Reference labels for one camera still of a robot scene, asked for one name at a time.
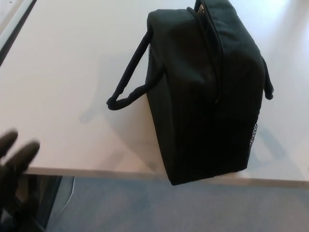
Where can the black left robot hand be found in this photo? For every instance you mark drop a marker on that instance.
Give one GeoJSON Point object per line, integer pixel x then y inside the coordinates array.
{"type": "Point", "coordinates": [12, 159]}

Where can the black fabric lunch bag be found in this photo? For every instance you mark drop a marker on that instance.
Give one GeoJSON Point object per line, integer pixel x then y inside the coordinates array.
{"type": "Point", "coordinates": [198, 101]}

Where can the light grey neighbouring desk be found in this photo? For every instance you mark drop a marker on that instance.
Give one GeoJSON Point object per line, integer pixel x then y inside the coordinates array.
{"type": "Point", "coordinates": [9, 19]}

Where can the dark desk leg frame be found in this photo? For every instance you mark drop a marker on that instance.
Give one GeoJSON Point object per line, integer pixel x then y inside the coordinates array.
{"type": "Point", "coordinates": [43, 200]}

